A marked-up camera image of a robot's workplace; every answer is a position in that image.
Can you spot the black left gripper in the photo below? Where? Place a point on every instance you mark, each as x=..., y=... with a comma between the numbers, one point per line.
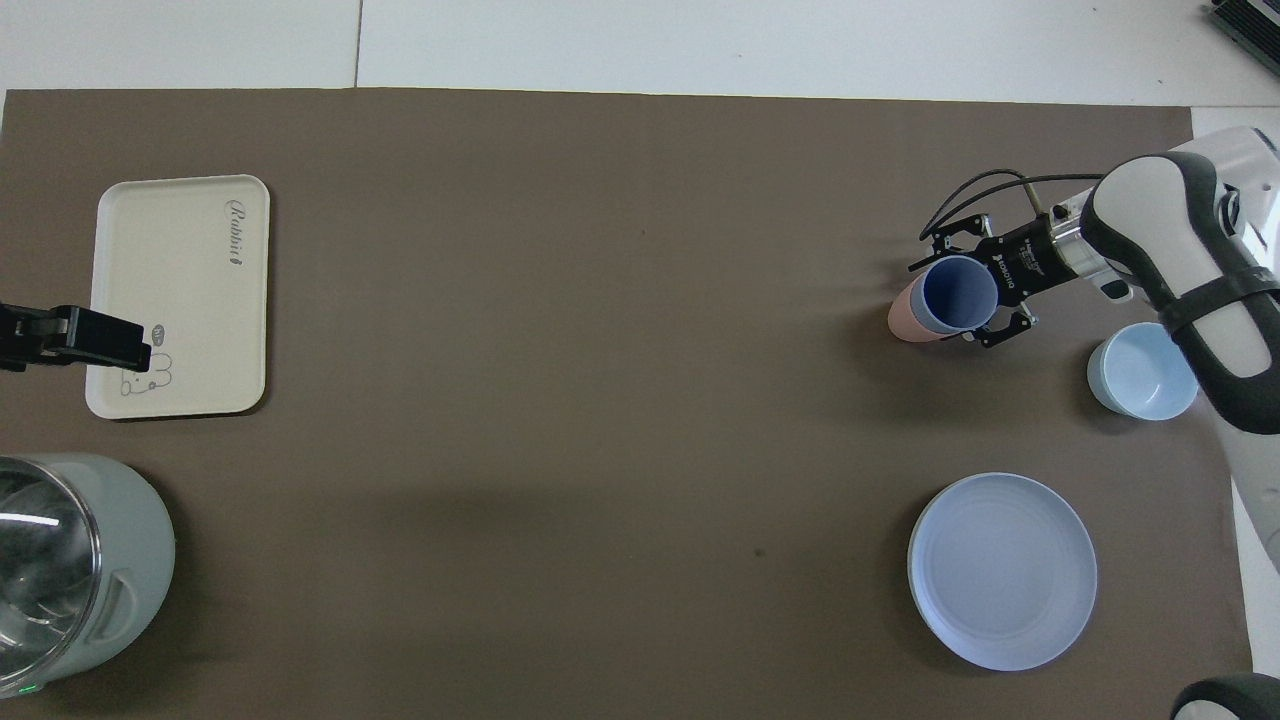
x=30, y=338

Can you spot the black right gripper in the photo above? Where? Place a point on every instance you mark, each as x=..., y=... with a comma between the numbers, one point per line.
x=1030, y=262

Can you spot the blue ribbed cup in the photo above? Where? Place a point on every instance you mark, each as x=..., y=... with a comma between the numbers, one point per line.
x=958, y=295

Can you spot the pink ribbed cup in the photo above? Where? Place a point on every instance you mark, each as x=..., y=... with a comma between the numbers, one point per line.
x=905, y=320

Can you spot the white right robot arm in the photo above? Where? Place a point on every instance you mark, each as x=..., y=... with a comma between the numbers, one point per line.
x=1200, y=280

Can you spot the cream rabbit print tray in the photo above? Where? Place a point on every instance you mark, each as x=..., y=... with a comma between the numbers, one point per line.
x=180, y=290

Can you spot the light blue bowl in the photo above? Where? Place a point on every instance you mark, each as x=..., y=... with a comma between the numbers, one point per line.
x=1140, y=372

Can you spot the pale green cooking pot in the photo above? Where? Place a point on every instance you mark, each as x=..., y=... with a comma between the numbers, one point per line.
x=130, y=560

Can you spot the glass pot lid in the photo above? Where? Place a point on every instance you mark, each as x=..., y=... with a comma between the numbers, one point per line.
x=45, y=570

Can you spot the blue round plate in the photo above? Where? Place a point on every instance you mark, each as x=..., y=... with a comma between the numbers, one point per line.
x=1003, y=572

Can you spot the grey ribbed device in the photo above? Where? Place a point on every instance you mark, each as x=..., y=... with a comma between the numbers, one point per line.
x=1250, y=22

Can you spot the brown table mat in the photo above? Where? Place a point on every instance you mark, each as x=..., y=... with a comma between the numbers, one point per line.
x=600, y=400

